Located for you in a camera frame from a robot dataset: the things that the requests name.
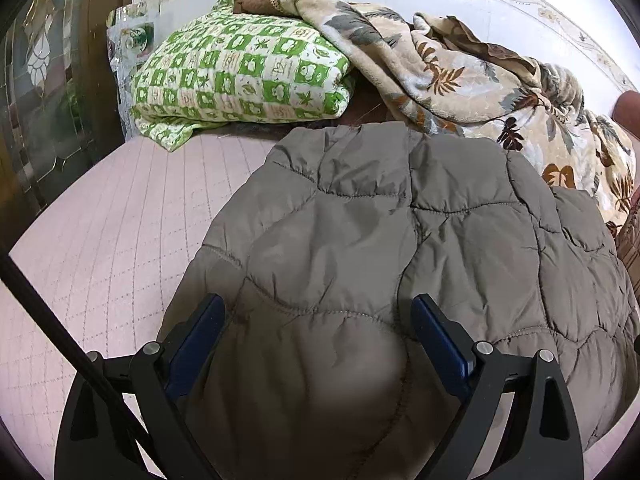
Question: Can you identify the leaf-print fleece blanket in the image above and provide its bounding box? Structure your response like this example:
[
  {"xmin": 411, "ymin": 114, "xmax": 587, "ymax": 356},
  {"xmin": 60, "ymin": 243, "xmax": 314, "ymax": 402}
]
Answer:
[{"xmin": 292, "ymin": 0, "xmax": 638, "ymax": 233}]

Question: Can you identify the reddish brown upholstered headboard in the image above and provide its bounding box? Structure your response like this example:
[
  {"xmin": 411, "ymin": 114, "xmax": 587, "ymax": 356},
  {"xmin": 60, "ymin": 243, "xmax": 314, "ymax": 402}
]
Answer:
[{"xmin": 614, "ymin": 89, "xmax": 640, "ymax": 137}]

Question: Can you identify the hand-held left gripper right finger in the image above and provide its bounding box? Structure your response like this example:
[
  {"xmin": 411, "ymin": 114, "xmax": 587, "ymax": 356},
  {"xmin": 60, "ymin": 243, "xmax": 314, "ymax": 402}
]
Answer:
[{"xmin": 411, "ymin": 294, "xmax": 585, "ymax": 480}]

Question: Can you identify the grey-green puffer jacket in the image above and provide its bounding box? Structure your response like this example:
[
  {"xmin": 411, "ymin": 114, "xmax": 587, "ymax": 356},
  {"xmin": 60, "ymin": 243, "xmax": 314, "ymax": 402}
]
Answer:
[{"xmin": 157, "ymin": 122, "xmax": 640, "ymax": 480}]

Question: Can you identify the black cable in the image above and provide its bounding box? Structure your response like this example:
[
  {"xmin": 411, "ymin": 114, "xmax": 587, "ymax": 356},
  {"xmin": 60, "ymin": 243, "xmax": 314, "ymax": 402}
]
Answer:
[{"xmin": 0, "ymin": 247, "xmax": 161, "ymax": 467}]

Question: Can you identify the green checked quilt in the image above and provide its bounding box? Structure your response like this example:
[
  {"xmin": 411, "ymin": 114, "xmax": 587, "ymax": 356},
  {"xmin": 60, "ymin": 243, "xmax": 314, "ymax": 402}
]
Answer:
[{"xmin": 131, "ymin": 0, "xmax": 353, "ymax": 153}]

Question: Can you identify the clear plastic bag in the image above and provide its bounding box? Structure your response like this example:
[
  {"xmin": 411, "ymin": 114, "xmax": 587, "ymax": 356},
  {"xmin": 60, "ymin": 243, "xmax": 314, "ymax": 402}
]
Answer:
[{"xmin": 106, "ymin": 2, "xmax": 162, "ymax": 140}]

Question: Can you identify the wooden door with glass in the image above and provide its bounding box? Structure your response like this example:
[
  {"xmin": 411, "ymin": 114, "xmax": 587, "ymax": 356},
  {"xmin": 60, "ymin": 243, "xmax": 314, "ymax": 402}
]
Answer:
[{"xmin": 0, "ymin": 0, "xmax": 137, "ymax": 221}]

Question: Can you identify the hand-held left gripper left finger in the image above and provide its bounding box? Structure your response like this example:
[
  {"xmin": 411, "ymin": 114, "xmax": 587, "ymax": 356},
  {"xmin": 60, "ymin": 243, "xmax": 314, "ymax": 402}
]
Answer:
[{"xmin": 54, "ymin": 294, "xmax": 227, "ymax": 480}]

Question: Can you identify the striped beige cushion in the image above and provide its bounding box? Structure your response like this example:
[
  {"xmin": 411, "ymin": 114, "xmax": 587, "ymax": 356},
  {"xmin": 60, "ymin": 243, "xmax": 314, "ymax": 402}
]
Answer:
[{"xmin": 614, "ymin": 185, "xmax": 640, "ymax": 286}]

